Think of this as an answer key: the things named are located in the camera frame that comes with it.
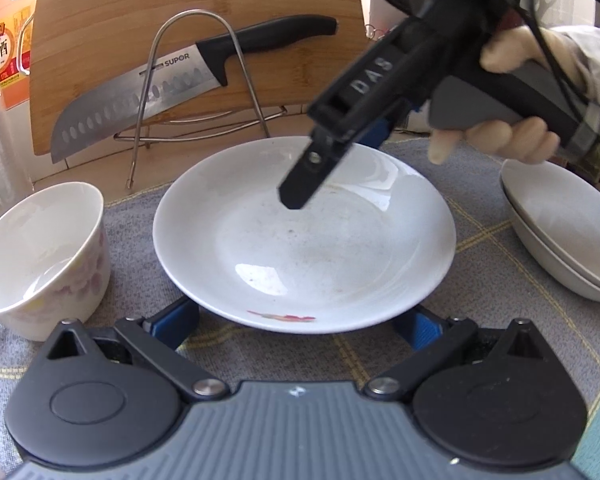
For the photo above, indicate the grey and blue checked towel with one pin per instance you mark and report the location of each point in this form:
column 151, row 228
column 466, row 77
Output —
column 490, row 280

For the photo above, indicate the orange cooking wine jug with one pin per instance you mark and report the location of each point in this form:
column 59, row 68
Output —
column 10, row 35

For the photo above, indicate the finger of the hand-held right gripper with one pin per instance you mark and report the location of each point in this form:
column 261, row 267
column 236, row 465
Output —
column 305, row 175
column 380, row 132

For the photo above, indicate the person's right hand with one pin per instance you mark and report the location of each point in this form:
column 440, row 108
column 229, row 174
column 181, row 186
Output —
column 510, row 137

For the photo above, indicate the white bowl with pink flowers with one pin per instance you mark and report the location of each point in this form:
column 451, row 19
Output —
column 40, row 240

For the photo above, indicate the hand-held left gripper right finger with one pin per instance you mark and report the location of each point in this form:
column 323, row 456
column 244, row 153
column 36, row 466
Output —
column 422, row 327

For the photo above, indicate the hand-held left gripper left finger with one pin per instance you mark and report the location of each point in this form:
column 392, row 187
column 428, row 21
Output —
column 172, row 320

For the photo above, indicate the bamboo cutting board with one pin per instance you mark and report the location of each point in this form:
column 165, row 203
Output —
column 105, row 20

